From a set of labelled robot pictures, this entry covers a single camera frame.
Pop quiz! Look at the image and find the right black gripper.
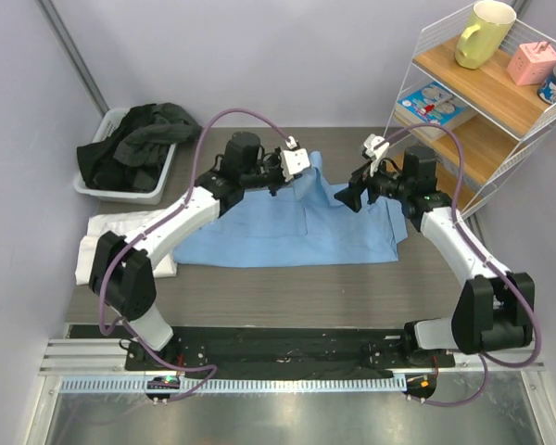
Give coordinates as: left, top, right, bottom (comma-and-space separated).
334, 154, 411, 213

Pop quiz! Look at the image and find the light blue long sleeve shirt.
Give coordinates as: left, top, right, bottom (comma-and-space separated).
172, 151, 408, 268

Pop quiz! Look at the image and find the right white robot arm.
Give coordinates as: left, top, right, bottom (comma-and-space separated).
335, 142, 535, 366

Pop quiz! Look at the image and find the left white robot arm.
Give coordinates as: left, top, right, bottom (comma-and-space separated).
88, 132, 310, 370

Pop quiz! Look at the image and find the black dark clothes pile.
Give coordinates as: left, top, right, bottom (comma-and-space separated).
77, 103, 202, 193

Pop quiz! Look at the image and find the blue white tissue pack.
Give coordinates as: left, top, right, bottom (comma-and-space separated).
394, 82, 476, 130

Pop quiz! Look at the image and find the folded white shirt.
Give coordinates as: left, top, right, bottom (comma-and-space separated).
75, 210, 162, 286

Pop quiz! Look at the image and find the white plastic laundry basket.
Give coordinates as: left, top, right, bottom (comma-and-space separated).
72, 108, 177, 206

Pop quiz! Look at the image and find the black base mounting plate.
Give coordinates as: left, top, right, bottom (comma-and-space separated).
124, 324, 456, 382

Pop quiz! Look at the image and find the yellow green ceramic mug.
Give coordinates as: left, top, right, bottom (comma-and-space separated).
455, 1, 517, 70

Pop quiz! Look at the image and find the pink cube power adapter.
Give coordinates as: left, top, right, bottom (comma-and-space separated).
507, 41, 556, 86

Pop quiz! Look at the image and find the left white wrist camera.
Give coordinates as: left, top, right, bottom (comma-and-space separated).
279, 136, 310, 183

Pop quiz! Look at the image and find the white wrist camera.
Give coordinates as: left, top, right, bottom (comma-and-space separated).
360, 133, 390, 177
279, 136, 310, 183

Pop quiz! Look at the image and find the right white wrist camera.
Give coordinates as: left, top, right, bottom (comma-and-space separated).
360, 133, 390, 177

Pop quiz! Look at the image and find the white wire wooden shelf rack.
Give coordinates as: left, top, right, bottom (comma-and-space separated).
398, 6, 556, 217

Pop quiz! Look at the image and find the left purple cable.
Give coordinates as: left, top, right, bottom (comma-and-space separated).
97, 108, 297, 402

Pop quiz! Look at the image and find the aluminium slotted cable rail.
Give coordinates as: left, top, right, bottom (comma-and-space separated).
59, 375, 407, 394

